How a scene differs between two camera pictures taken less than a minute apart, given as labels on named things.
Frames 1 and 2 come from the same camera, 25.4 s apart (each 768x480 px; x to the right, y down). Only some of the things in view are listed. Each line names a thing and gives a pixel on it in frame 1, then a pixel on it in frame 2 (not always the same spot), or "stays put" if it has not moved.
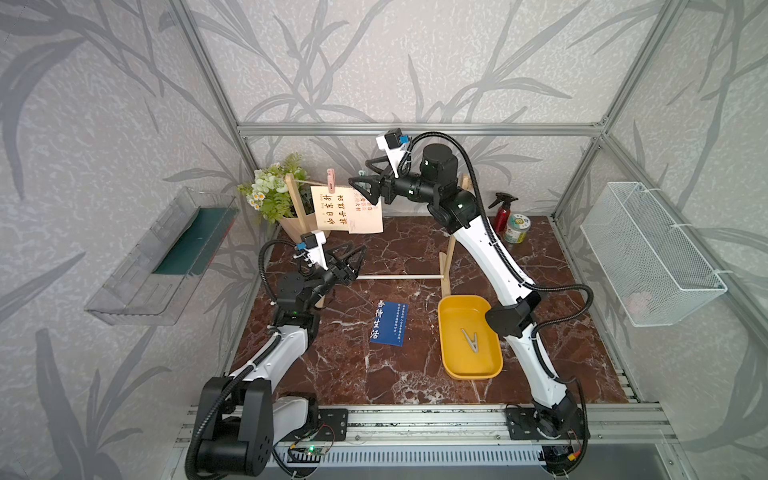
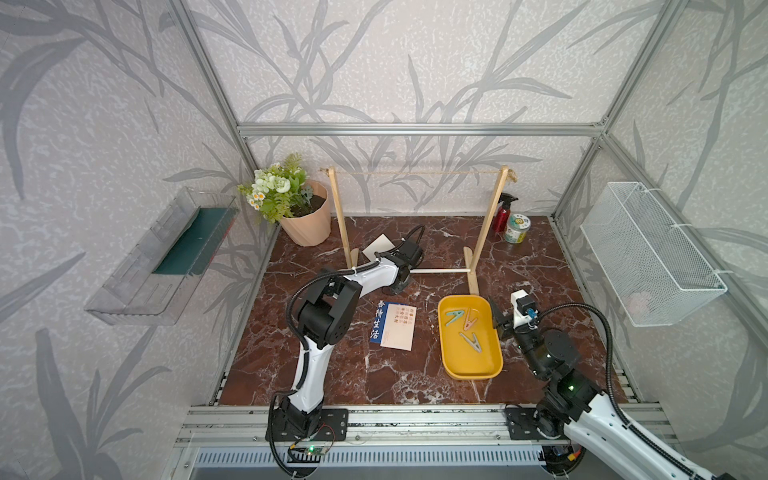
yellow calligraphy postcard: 332,210 -> 380,244
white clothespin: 472,343 stays put
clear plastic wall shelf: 160,280 stays put
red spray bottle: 502,209 stays put
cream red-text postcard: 363,215 -> 399,326
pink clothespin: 331,176 -> 469,323
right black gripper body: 388,181 -> 523,339
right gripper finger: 373,181 -> 500,319
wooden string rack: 446,258 -> 472,257
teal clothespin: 363,173 -> 457,313
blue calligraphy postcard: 389,323 stays put
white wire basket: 655,271 stays put
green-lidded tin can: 517,227 stays put
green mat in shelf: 200,240 stays put
